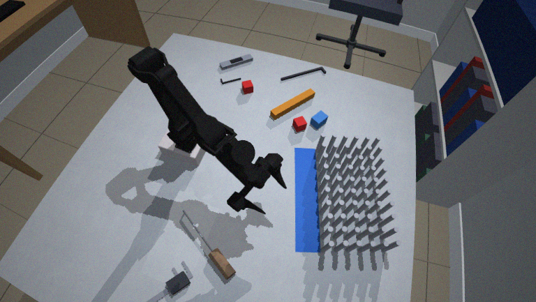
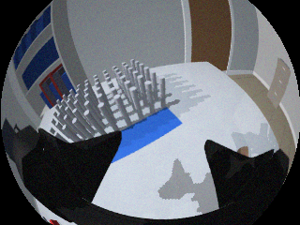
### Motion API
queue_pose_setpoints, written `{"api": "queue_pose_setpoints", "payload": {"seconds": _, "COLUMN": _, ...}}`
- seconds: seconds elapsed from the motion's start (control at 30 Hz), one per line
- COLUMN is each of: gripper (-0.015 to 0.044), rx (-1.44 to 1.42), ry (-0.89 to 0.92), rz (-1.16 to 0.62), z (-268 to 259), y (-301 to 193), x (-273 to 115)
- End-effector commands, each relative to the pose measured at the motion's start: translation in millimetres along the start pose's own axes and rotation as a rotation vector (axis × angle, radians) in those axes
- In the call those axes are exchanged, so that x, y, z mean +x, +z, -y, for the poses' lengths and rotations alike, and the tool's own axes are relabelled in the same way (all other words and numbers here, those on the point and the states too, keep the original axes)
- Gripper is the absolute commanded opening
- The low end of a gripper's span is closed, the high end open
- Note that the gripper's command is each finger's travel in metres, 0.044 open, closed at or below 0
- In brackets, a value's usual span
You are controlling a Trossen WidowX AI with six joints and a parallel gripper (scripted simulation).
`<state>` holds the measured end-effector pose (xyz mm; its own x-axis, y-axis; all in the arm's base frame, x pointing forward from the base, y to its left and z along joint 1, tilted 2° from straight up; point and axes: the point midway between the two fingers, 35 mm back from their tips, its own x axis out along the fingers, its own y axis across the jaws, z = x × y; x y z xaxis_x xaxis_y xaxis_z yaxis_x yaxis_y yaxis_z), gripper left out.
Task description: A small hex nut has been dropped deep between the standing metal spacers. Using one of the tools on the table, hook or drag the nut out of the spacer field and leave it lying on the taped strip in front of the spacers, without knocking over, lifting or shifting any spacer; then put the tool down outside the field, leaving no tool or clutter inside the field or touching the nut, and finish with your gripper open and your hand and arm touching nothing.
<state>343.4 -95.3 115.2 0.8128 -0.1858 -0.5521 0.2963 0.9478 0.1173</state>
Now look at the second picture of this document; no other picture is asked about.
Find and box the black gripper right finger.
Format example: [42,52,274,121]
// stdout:
[203,139,274,209]

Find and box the red cube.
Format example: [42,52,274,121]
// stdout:
[49,220,60,225]

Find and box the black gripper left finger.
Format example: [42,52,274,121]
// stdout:
[38,128,123,203]

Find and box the brown-handled metal rod tool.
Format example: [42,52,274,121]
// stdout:
[237,146,248,157]

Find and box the blue flat strip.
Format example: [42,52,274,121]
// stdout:
[112,106,183,164]

